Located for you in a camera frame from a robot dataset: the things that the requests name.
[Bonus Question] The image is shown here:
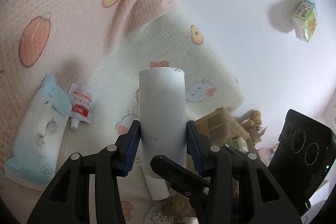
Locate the red white sachet pouch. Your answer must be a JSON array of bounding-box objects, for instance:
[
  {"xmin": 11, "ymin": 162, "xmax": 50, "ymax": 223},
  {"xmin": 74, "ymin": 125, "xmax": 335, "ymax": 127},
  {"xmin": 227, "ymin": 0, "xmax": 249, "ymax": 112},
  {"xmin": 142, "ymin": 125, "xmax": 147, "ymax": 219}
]
[{"xmin": 68, "ymin": 83, "xmax": 97, "ymax": 130}]

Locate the white paper roll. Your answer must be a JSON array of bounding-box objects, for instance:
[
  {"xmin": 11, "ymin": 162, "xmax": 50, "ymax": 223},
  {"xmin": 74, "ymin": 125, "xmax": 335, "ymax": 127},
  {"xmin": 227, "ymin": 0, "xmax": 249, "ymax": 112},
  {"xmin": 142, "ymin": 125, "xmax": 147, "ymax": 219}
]
[{"xmin": 139, "ymin": 67, "xmax": 187, "ymax": 201}]

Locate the light blue wipes pack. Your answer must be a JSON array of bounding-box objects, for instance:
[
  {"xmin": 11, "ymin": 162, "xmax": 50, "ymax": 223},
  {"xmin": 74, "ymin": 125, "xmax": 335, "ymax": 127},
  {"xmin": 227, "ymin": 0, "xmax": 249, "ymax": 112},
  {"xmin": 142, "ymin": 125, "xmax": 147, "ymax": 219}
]
[{"xmin": 5, "ymin": 75, "xmax": 72, "ymax": 190}]

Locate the brown teddy bear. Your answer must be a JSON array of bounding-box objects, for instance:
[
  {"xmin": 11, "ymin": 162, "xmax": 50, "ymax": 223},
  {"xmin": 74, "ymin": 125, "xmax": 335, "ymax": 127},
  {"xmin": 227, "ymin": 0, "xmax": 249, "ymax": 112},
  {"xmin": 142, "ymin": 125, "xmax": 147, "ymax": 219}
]
[{"xmin": 241, "ymin": 110, "xmax": 262, "ymax": 131}]

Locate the brown cardboard box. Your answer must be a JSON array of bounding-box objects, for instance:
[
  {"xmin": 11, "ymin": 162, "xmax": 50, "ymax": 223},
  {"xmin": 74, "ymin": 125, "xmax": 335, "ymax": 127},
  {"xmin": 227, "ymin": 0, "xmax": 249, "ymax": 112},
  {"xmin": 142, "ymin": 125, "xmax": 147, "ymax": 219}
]
[{"xmin": 162, "ymin": 106, "xmax": 253, "ymax": 224}]

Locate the green milk carton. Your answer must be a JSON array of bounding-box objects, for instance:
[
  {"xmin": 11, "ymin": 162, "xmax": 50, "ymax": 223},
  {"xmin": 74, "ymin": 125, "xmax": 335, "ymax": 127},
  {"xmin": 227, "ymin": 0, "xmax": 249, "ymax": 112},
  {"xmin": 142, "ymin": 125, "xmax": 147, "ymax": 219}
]
[{"xmin": 291, "ymin": 0, "xmax": 318, "ymax": 43}]

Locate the cream cartoon print mat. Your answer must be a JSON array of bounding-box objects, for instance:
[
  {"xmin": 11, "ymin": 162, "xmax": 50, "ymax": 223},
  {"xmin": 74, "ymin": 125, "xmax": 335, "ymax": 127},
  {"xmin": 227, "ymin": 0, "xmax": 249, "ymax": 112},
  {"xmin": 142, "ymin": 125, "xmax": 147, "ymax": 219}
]
[{"xmin": 82, "ymin": 10, "xmax": 243, "ymax": 223}]

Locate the pink cartoon print mat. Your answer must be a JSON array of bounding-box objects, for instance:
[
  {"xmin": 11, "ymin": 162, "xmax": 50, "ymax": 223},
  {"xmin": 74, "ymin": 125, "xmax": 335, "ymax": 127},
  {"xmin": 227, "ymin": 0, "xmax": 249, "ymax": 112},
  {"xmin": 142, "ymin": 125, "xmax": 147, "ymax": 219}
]
[{"xmin": 0, "ymin": 0, "xmax": 177, "ymax": 224}]

